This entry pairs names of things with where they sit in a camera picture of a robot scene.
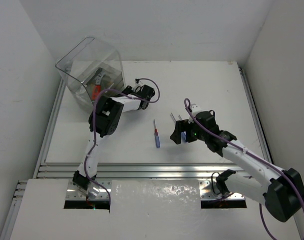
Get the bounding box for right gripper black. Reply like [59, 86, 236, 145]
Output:
[170, 118, 208, 144]

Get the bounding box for red handled adjustable wrench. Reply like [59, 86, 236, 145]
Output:
[91, 75, 103, 101]

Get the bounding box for black handled adjustable wrench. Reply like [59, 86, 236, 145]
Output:
[92, 68, 105, 85]

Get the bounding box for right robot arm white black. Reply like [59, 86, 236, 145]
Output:
[170, 111, 304, 222]

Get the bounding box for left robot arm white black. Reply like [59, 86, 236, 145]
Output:
[72, 83, 155, 195]

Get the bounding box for clear stacked plastic container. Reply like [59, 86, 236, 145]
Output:
[54, 36, 126, 113]

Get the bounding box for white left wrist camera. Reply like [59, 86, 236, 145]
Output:
[132, 83, 143, 93]

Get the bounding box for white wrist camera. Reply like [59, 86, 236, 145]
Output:
[191, 103, 202, 114]
[132, 83, 143, 93]

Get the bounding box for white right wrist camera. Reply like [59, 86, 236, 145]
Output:
[191, 103, 202, 114]

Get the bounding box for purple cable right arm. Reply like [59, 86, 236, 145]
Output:
[183, 97, 304, 240]

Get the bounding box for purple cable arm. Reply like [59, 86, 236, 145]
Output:
[183, 97, 304, 240]
[83, 78, 160, 203]

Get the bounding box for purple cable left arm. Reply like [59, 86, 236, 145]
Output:
[83, 78, 160, 203]

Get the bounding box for aluminium frame rail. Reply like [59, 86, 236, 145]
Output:
[1, 61, 269, 240]

